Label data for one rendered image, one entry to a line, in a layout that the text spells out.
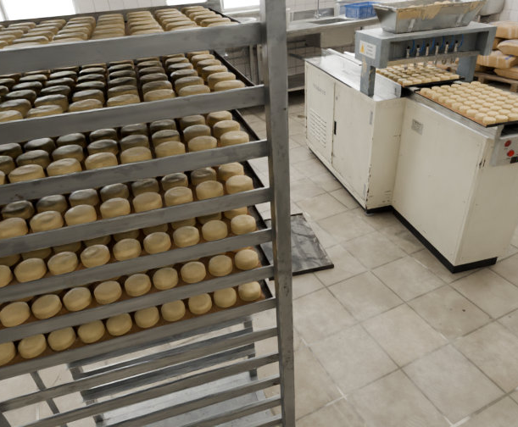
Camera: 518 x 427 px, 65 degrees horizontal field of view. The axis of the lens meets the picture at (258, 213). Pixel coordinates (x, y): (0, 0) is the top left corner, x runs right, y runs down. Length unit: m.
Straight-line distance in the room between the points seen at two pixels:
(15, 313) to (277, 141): 0.58
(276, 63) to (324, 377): 1.56
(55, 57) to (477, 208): 2.06
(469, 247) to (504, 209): 0.26
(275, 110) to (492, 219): 1.93
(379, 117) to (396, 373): 1.44
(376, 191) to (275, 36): 2.29
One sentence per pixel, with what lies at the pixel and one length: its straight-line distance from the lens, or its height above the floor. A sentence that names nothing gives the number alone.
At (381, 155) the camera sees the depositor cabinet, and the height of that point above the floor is 0.48.
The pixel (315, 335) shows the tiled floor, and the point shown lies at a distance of 2.11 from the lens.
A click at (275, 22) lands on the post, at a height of 1.52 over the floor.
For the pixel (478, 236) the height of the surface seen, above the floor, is 0.26.
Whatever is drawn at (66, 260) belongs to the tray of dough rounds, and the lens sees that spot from 0.82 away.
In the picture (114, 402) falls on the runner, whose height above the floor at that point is 0.79.
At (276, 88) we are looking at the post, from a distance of 0.63.
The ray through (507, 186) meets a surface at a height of 0.55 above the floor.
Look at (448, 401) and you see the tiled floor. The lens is 2.00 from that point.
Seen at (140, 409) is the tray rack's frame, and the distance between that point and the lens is 1.79.
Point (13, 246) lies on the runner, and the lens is 0.75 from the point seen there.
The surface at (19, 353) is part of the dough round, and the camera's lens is 0.99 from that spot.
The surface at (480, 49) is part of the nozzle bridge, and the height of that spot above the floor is 1.05.
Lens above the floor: 1.59
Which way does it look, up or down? 32 degrees down
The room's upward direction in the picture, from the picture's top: 4 degrees counter-clockwise
